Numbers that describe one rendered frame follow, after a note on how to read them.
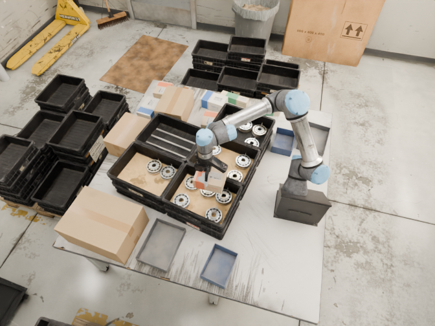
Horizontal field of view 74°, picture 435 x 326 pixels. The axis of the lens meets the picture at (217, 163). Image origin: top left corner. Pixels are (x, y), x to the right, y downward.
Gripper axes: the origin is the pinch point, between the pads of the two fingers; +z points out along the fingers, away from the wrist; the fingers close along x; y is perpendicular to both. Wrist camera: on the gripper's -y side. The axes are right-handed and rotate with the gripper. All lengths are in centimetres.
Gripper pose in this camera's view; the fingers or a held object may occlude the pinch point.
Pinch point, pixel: (210, 176)
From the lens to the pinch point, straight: 159.2
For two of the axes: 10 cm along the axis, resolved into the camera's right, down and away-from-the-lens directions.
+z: 0.0, 5.7, 8.2
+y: -9.6, -2.1, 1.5
